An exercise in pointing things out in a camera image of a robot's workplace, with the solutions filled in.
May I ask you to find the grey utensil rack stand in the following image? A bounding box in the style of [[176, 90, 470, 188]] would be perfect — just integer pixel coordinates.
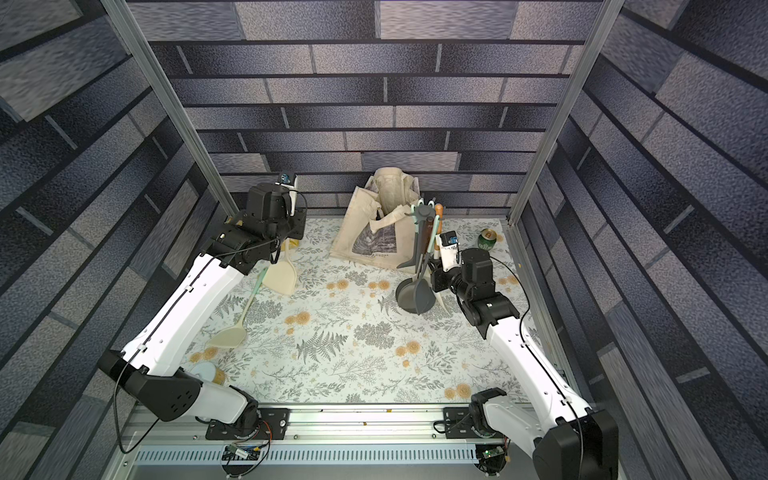
[[394, 202, 448, 315]]

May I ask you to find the mint handle cream spoon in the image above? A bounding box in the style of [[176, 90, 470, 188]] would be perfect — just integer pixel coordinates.
[[206, 270, 267, 349]]

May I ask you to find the mint handle cream spatula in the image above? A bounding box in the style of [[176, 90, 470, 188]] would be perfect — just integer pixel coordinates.
[[262, 239, 298, 296]]

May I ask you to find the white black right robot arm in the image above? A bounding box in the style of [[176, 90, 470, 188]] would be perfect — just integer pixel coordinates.
[[430, 246, 619, 479]]

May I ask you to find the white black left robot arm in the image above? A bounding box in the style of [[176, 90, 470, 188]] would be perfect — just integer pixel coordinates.
[[98, 173, 307, 426]]

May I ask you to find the green beer can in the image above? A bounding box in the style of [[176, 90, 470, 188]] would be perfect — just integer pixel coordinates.
[[477, 228, 498, 251]]

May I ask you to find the beige canvas tote bag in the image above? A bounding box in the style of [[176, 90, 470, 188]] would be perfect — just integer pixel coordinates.
[[330, 167, 421, 273]]

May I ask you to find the right circuit board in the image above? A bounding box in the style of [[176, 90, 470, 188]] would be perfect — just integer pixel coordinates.
[[476, 443, 508, 476]]

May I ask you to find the circuit board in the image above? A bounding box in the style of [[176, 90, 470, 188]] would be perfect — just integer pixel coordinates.
[[476, 443, 508, 476], [221, 444, 265, 464]]

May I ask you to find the left circuit board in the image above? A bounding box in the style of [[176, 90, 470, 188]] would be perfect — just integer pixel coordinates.
[[221, 444, 265, 464]]

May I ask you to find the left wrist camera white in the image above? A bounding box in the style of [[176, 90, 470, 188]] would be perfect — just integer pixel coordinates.
[[278, 172, 298, 217]]

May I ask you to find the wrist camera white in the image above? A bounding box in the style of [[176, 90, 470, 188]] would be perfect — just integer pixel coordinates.
[[278, 172, 298, 217], [438, 230, 460, 272]]

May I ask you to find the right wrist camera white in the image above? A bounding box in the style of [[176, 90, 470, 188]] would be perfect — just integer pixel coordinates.
[[438, 230, 460, 272]]

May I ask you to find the dark brown handle utensil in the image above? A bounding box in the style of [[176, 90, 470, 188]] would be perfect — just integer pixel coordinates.
[[420, 215, 440, 263]]

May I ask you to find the mint handle grey ladle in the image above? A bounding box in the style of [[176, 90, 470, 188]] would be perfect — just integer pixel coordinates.
[[413, 202, 436, 273]]

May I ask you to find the wooden handle white utensil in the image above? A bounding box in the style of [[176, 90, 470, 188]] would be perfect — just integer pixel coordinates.
[[427, 202, 446, 310]]

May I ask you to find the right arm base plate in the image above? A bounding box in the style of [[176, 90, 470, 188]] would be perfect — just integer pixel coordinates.
[[441, 406, 489, 439]]

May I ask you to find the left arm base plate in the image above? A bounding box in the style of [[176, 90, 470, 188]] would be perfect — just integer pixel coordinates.
[[205, 407, 291, 441]]

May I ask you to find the aluminium rail frame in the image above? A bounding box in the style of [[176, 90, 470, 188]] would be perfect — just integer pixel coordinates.
[[100, 404, 535, 479]]

